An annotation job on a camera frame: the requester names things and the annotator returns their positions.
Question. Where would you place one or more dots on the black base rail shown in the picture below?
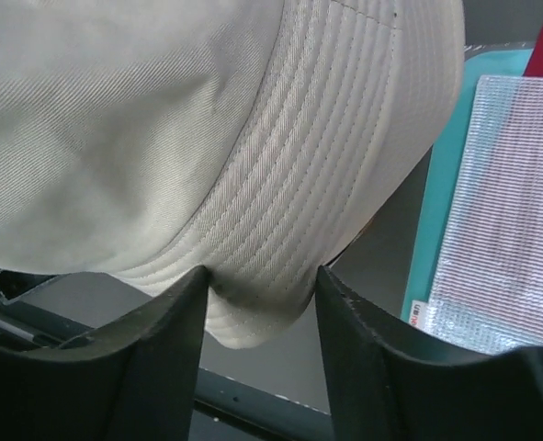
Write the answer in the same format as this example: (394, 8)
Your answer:
(45, 311)

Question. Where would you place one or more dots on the beige hat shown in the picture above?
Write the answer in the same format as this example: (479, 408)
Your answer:
(256, 138)

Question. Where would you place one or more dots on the teal plastic sheet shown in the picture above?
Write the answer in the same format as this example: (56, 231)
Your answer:
(445, 159)

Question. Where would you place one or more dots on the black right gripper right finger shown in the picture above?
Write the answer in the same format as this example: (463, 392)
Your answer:
(387, 380)

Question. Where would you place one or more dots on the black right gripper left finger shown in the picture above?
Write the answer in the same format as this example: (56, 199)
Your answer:
(132, 379)

